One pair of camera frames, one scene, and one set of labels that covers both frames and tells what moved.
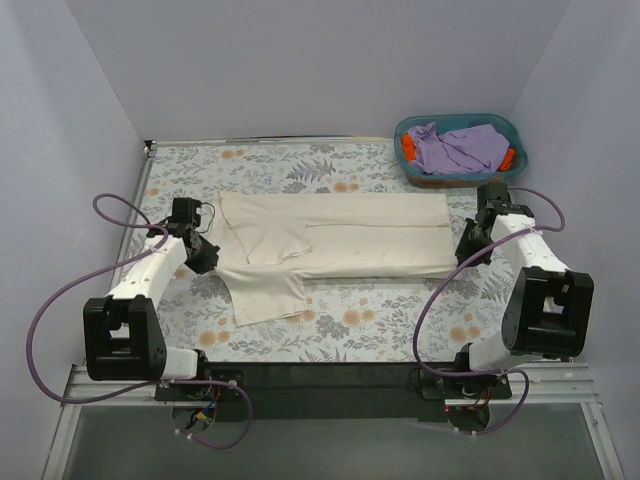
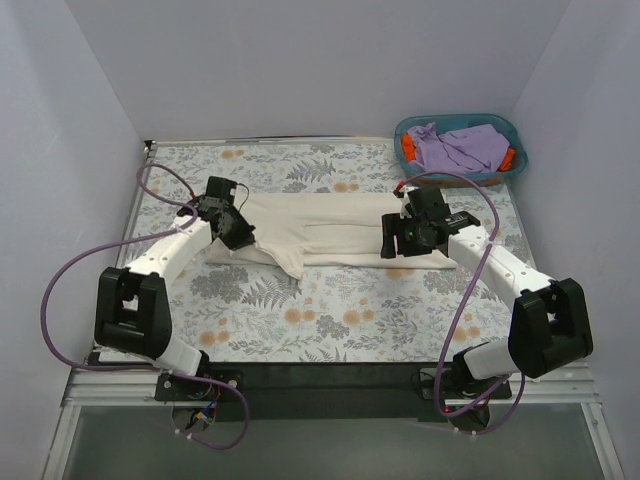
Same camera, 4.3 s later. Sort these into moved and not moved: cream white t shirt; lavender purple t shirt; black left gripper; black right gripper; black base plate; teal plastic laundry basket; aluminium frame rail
Moved: black left gripper; cream white t shirt; black right gripper
Not moved: lavender purple t shirt; black base plate; teal plastic laundry basket; aluminium frame rail
